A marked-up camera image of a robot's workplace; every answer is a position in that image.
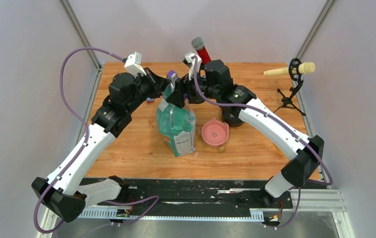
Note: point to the black pet bowl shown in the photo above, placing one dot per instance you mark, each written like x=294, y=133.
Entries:
x=230, y=115

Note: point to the pink cat-ear pet bowl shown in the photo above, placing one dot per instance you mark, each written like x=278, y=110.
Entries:
x=215, y=133

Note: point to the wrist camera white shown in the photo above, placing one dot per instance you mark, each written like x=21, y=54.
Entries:
x=133, y=64
x=193, y=61

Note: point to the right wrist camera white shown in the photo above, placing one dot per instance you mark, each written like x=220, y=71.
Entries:
x=193, y=61

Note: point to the red glitter microphone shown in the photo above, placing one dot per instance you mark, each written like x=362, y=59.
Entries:
x=198, y=44

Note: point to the purple metronome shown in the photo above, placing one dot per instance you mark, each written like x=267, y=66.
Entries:
x=172, y=75

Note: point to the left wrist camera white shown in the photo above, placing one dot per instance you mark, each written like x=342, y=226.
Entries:
x=133, y=64

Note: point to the cream microphone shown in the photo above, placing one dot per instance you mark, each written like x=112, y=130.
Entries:
x=302, y=68

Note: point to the small wooden block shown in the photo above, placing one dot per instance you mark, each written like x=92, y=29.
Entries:
x=221, y=149

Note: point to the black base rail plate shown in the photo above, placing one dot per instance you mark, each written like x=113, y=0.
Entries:
x=203, y=198

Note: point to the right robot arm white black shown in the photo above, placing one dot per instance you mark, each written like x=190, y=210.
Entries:
x=212, y=82

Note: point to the green pet food bag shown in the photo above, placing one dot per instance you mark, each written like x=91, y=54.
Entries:
x=177, y=126

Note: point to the small toy figure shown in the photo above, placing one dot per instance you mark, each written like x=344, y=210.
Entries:
x=149, y=100

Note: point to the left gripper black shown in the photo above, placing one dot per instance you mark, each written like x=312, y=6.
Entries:
x=158, y=84

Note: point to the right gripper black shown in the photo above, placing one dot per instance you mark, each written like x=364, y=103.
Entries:
x=177, y=97

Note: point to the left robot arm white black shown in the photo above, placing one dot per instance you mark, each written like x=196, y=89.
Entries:
x=61, y=191

